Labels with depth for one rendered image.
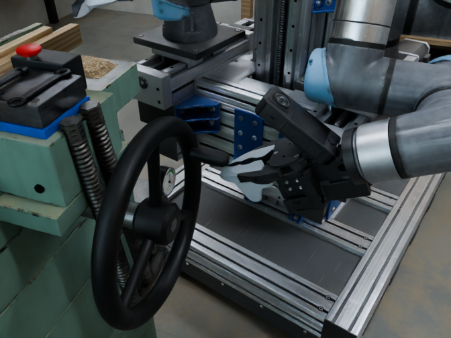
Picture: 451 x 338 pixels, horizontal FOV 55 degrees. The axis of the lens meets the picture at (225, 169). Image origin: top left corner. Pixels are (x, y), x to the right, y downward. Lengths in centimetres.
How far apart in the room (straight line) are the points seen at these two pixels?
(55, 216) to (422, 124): 43
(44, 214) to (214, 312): 101
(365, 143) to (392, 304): 113
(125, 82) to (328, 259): 86
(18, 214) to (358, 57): 47
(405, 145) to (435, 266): 130
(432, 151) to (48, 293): 59
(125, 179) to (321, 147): 24
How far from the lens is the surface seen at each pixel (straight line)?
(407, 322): 158
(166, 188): 91
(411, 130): 52
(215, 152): 62
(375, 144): 52
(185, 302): 152
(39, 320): 77
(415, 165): 52
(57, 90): 53
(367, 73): 59
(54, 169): 53
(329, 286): 133
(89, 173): 55
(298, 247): 141
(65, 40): 93
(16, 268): 68
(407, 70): 60
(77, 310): 85
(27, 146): 53
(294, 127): 54
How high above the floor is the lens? 122
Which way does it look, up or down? 36 degrees down
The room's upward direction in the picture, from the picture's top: straight up
